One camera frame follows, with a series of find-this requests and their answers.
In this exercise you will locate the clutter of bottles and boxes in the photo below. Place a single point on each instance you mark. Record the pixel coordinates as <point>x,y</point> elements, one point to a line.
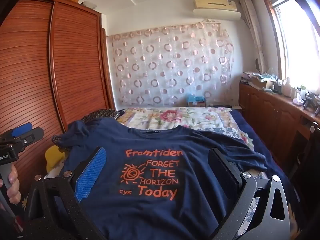
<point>287,86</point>

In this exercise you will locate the wooden framed window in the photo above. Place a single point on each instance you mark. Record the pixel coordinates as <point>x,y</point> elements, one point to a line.
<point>297,42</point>

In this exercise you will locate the yellow plush toy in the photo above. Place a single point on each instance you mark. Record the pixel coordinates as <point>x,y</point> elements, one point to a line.
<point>53,157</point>

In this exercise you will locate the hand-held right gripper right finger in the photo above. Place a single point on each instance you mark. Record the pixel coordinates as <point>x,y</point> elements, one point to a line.
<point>223,175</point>

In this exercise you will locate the floral quilt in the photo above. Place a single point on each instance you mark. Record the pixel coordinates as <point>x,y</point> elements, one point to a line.
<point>170,116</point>

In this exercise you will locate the person's left hand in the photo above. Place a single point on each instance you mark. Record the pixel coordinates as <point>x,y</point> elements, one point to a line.
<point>13,192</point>

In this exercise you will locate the navy printed t-shirt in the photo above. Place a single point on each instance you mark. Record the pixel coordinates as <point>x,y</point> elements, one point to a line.
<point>160,140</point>

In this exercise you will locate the white bundled window curtain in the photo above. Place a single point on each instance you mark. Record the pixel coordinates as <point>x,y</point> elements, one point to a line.
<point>252,30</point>

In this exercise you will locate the dark patterned cloth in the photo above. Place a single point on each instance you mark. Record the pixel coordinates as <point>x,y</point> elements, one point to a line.
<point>100,115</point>

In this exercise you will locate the wall air conditioner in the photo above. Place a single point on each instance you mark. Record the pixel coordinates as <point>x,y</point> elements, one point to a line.
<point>215,5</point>

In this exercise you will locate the low wooden cabinet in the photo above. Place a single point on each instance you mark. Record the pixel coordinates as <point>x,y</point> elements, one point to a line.
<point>270,115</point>

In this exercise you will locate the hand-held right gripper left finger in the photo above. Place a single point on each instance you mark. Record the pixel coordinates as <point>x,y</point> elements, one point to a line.
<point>90,175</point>

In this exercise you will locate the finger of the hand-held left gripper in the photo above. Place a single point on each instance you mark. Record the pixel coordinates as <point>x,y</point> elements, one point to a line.
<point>22,129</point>
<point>36,134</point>

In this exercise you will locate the blue cardboard box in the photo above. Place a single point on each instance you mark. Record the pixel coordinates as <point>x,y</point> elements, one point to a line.
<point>196,101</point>

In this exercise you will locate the wooden headboard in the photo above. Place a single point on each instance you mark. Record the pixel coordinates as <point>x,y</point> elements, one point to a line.
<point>32,67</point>

